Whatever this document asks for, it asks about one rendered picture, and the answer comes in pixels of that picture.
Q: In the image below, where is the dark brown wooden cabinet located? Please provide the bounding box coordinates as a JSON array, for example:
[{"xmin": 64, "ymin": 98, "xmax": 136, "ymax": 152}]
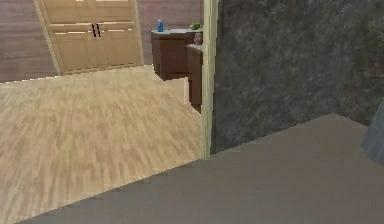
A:
[{"xmin": 150, "ymin": 28, "xmax": 204, "ymax": 114}]

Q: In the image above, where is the light wooden double door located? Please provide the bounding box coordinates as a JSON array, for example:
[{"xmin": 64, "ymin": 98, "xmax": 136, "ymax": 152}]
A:
[{"xmin": 32, "ymin": 0, "xmax": 145, "ymax": 76}]

